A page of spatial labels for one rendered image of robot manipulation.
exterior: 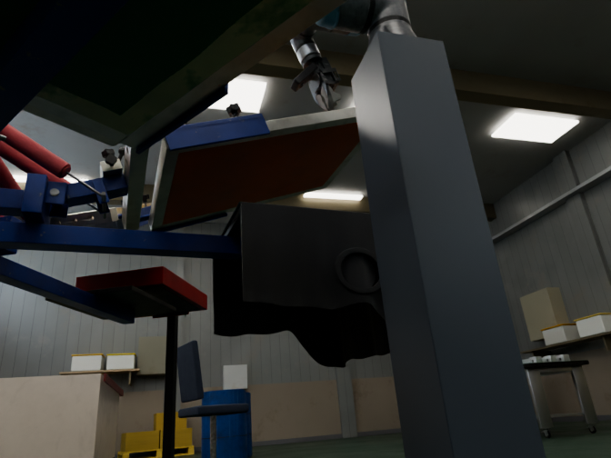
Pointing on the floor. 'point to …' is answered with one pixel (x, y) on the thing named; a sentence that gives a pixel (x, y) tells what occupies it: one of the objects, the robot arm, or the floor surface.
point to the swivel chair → (186, 360)
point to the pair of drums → (228, 425)
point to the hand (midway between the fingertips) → (329, 110)
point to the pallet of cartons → (152, 443)
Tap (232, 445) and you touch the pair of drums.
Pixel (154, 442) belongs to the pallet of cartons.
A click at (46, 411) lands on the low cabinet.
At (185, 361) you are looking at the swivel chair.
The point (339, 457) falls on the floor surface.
